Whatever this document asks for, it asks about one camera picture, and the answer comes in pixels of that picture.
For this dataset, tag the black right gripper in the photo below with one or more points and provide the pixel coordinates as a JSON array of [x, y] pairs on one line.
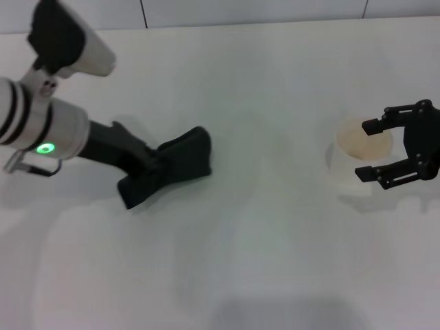
[[424, 141]]

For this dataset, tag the left wrist camera housing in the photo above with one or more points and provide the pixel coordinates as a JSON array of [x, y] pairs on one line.
[[68, 44]]

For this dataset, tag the dark blue rag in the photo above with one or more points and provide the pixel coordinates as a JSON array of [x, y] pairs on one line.
[[182, 161]]

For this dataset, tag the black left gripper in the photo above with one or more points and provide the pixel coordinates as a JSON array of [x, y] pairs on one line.
[[110, 144]]

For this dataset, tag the white paper cup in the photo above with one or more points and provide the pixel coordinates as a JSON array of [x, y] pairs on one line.
[[347, 165]]

